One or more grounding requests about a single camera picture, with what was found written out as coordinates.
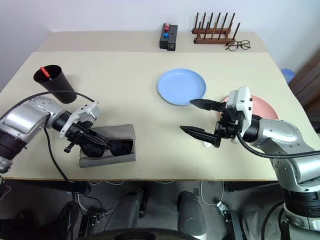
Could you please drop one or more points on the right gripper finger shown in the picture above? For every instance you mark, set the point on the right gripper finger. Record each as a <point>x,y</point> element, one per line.
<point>207,104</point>
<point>200,133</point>

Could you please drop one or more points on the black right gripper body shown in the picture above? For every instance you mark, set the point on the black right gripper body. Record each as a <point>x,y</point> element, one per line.
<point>228,126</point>

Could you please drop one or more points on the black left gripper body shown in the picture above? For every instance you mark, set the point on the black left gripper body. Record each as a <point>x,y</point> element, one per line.
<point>80,132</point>

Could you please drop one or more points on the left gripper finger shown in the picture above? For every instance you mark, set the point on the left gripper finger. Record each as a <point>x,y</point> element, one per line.
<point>96,144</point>
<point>101,137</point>

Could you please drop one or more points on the grey glasses pouch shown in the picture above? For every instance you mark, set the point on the grey glasses pouch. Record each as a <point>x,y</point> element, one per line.
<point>107,161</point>

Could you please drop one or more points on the black sunglasses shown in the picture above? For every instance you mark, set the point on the black sunglasses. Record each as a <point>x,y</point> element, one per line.
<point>121,148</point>

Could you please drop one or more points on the red pen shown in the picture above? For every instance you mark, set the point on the red pen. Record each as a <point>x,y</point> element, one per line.
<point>45,72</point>

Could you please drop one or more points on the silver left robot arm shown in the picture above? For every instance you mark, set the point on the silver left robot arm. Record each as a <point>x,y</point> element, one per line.
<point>27,122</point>

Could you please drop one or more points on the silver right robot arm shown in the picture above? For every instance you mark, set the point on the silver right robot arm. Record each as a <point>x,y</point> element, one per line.
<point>280,135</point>

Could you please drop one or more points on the crumpled white paper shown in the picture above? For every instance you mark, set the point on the crumpled white paper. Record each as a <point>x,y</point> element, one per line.
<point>206,144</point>

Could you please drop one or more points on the blue plate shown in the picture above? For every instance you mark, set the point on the blue plate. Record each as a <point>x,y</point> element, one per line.
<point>181,86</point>

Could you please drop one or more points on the pink plate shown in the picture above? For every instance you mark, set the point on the pink plate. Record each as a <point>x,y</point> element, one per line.
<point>263,107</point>

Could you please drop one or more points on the black cup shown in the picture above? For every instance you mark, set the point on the black cup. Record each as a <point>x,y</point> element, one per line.
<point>58,85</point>

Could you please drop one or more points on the brown wooden peg rack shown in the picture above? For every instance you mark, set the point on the brown wooden peg rack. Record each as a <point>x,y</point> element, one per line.
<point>212,40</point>

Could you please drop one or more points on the thin-framed clear eyeglasses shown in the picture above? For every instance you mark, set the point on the thin-framed clear eyeglasses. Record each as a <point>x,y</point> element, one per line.
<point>243,45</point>

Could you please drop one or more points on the black box with round socket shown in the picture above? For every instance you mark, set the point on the black box with round socket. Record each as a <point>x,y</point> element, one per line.
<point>172,40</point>

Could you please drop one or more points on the dark rounded shape under table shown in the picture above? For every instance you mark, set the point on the dark rounded shape under table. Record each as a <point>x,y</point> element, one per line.
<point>130,212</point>
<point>191,212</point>

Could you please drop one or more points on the black box with coloured buttons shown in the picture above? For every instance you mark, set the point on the black box with coloured buttons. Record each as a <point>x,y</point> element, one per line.
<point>164,40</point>

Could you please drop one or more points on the blue round container lid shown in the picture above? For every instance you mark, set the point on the blue round container lid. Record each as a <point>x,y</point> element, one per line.
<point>288,74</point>

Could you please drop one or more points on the dark furniture beside table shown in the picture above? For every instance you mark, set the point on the dark furniture beside table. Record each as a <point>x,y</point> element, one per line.
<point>308,80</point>

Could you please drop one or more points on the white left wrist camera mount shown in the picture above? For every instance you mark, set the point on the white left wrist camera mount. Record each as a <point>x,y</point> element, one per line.
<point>83,112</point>

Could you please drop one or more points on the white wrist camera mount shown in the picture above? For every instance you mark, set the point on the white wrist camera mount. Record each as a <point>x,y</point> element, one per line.
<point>83,112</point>
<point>243,100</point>

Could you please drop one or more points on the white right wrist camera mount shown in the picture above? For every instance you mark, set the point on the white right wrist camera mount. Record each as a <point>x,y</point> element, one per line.
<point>243,100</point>

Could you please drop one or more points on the black table frame bar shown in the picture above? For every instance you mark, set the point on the black table frame bar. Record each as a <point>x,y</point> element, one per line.
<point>250,187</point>

